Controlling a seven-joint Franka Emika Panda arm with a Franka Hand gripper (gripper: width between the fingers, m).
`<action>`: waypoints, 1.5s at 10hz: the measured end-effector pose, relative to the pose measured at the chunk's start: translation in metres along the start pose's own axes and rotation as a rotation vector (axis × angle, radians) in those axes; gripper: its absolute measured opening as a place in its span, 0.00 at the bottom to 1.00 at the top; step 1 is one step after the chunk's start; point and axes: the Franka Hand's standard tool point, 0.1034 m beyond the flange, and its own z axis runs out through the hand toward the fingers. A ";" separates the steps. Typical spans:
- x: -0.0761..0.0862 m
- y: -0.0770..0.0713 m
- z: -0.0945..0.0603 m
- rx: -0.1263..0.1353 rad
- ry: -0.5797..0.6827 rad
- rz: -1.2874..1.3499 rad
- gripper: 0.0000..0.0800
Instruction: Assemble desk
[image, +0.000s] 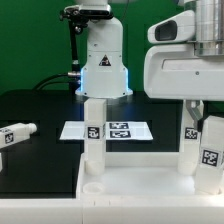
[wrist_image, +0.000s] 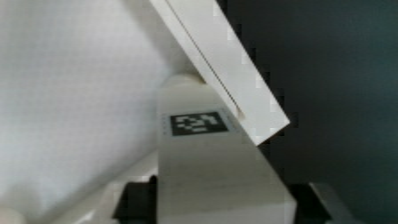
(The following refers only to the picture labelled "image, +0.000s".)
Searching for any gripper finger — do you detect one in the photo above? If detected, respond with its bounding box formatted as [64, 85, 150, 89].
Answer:
[186, 100, 204, 131]

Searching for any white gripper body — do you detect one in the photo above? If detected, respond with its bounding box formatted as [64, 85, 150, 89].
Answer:
[144, 10, 224, 101]

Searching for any white square desk top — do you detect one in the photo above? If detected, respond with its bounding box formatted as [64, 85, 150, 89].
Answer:
[76, 152, 224, 206]

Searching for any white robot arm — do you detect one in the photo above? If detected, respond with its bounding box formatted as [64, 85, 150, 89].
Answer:
[65, 0, 224, 121]

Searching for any white marker base sheet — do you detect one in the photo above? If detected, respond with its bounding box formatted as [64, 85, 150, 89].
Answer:
[60, 121, 153, 141]

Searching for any white left fence piece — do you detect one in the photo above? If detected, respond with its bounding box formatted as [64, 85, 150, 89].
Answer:
[0, 153, 3, 172]

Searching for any white front fence bar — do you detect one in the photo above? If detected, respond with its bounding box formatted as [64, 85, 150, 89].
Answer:
[0, 197, 224, 224]

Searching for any black camera on stand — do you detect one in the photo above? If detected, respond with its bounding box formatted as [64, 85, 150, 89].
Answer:
[59, 4, 113, 91]

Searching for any black cable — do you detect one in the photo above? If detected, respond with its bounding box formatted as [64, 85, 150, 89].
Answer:
[32, 73, 81, 91]

